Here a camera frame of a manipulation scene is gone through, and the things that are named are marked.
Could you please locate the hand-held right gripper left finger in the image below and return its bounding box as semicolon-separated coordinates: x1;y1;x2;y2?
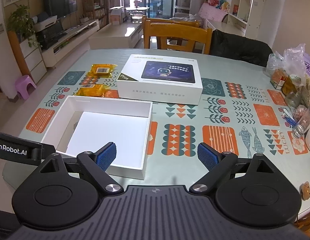
39;142;123;196

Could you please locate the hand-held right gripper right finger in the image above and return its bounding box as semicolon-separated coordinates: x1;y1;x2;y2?
189;142;276;196

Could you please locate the patterned desktop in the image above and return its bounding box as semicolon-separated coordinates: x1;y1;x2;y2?
2;49;310;220

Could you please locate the open white cardboard box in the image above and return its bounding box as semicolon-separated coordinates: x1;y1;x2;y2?
42;95;153;180

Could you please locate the purple plastic stool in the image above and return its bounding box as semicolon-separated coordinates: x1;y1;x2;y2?
15;75;37;100

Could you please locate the yellow wrapped packet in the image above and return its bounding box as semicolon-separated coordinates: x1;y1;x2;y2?
89;64;118;77
76;84;111;98

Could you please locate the blue white packet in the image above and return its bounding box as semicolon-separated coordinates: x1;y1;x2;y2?
280;107;298;128

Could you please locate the white drawer cabinet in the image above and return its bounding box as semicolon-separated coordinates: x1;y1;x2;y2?
18;34;48;83

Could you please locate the glass jar of nuts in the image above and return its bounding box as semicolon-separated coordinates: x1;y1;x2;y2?
292;104;310;138

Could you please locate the orange snack carton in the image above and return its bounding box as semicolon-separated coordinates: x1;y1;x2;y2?
270;69;288;89

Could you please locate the yellow snack pack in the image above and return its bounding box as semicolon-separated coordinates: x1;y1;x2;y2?
281;76;300;96

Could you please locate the black chair back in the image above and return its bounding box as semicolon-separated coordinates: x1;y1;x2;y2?
209;29;273;67

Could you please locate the clear plastic snack bag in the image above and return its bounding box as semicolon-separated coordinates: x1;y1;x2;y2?
266;52;288;77

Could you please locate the black audio cabinet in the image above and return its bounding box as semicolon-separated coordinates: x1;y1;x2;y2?
36;25;64;50

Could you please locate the white low table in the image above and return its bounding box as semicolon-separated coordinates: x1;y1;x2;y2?
88;24;143;49

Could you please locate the wooden chair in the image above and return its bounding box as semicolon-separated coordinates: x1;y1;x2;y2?
142;15;201;28
144;20;213;55

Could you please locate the white television stand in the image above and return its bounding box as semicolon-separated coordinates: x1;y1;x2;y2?
41;19;100;68

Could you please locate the green potted plant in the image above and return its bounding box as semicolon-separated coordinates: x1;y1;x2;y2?
7;4;42;48

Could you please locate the white printer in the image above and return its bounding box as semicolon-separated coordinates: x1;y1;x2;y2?
32;15;58;32

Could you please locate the white plastic bag purple label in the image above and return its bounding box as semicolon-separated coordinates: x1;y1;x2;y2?
283;43;310;87

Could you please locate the pink cover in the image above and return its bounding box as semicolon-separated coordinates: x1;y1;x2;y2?
198;4;229;23

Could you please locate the wooden bookshelf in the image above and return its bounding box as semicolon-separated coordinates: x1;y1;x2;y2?
82;0;108;29

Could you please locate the white cubby shelf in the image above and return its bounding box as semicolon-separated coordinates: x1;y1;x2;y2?
227;0;268;37

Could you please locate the flat screen television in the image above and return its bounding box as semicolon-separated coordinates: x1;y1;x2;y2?
44;0;78;19

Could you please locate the row of plush toys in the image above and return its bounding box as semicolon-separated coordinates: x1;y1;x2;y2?
206;0;231;12

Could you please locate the wooden keychain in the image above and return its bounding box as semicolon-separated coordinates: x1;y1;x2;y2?
300;181;310;201

